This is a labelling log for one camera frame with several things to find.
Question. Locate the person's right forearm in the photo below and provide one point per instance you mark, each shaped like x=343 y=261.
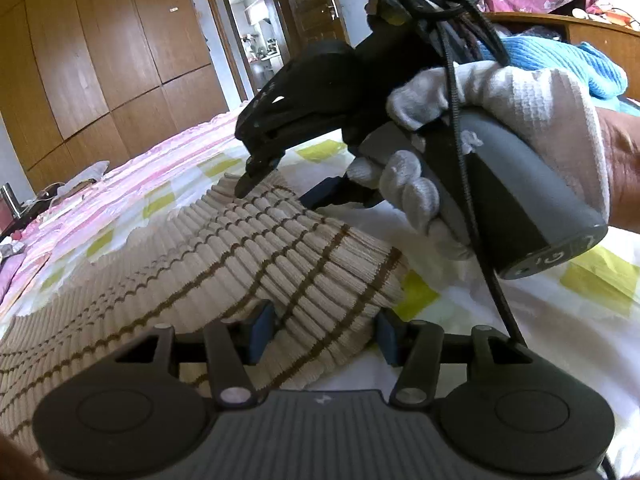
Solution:
x=625 y=170

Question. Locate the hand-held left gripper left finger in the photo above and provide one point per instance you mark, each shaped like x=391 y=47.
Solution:
x=260 y=332

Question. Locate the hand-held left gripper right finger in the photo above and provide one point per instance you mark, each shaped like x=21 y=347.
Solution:
x=387 y=340

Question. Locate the pink striped bed sheet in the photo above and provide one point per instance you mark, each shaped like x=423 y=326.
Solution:
x=125 y=185

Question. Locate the wooden door frame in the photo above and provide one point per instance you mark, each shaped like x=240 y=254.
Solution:
x=215 y=30

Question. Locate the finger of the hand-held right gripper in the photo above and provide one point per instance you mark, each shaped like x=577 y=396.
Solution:
x=330 y=190
x=252 y=175

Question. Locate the wooden bed board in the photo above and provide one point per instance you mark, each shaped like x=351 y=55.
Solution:
x=595 y=35

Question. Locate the blue knit cloth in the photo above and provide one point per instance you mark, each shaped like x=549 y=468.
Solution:
x=550 y=55

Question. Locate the wooden wardrobe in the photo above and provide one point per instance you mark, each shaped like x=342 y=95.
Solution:
x=100 y=50

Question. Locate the pink pillow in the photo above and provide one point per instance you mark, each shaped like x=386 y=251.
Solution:
x=9 y=280

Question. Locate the wooden door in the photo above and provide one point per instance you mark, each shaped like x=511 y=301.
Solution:
x=310 y=0

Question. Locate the person's right hand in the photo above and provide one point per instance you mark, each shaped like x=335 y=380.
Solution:
x=545 y=110

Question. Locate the beige striped knit sweater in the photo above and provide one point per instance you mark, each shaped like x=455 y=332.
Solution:
x=225 y=260

